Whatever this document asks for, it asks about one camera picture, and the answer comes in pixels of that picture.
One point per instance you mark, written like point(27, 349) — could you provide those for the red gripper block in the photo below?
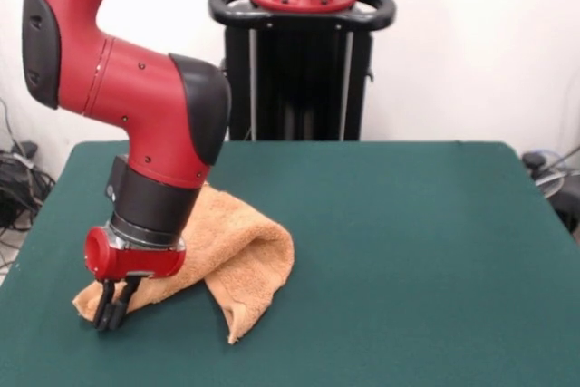
point(136, 264)

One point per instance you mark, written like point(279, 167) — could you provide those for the orange terry towel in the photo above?
point(244, 242)

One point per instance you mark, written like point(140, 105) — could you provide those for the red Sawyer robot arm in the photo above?
point(136, 88)

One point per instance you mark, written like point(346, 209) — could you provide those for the black grey stand foot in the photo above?
point(27, 148)
point(566, 199)

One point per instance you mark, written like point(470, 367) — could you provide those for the dark green table cloth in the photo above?
point(408, 269)

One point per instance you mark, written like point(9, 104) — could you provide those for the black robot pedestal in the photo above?
point(294, 70)

